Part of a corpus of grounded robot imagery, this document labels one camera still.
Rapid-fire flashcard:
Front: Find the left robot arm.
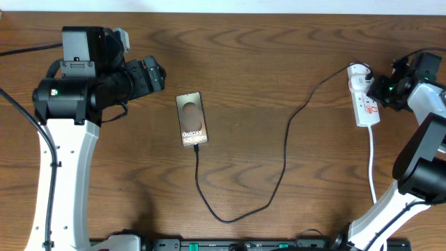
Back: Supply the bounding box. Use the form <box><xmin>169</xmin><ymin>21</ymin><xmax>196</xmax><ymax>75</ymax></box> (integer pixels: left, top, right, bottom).
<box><xmin>26</xmin><ymin>26</ymin><xmax>166</xmax><ymax>250</ymax></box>

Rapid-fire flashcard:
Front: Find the white power strip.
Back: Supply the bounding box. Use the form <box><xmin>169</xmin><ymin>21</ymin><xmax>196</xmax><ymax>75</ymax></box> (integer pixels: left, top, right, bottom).
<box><xmin>347</xmin><ymin>63</ymin><xmax>380</xmax><ymax>128</ymax></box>

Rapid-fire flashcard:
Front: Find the white power strip cord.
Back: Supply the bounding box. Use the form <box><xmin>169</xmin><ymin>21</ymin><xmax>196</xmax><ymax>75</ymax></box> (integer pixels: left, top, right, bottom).
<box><xmin>367</xmin><ymin>125</ymin><xmax>378</xmax><ymax>205</ymax></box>

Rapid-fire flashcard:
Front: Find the Galaxy S25 Ultra smartphone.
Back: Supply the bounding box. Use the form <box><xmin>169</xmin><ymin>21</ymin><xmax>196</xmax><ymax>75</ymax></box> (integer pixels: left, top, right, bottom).
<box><xmin>176</xmin><ymin>92</ymin><xmax>208</xmax><ymax>146</ymax></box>

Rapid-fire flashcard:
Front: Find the black USB charging cable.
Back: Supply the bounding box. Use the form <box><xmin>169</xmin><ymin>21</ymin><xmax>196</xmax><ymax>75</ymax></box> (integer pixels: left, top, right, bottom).
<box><xmin>193</xmin><ymin>62</ymin><xmax>374</xmax><ymax>225</ymax></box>

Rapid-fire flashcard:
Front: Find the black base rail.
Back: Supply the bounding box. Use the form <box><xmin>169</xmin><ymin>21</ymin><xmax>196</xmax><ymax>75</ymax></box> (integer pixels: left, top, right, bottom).
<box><xmin>89</xmin><ymin>238</ymin><xmax>411</xmax><ymax>251</ymax></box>

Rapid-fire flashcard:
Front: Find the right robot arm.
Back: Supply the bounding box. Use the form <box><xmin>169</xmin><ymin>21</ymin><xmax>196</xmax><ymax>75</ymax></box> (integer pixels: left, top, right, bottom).
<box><xmin>330</xmin><ymin>47</ymin><xmax>445</xmax><ymax>250</ymax></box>

